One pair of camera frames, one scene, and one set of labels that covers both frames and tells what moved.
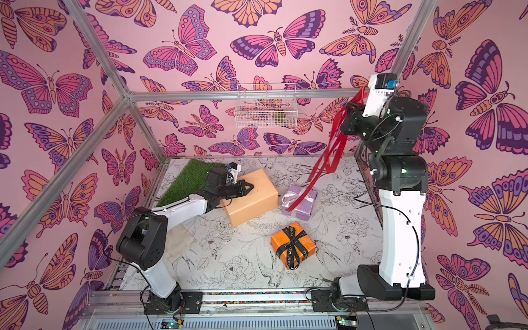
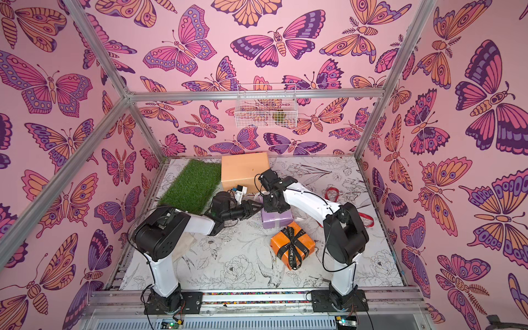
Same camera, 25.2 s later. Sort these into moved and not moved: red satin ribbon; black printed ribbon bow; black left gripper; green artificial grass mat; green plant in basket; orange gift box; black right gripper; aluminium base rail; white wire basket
Moved: red satin ribbon; black right gripper; black left gripper
Not moved: green artificial grass mat; green plant in basket; white wire basket; orange gift box; aluminium base rail; black printed ribbon bow
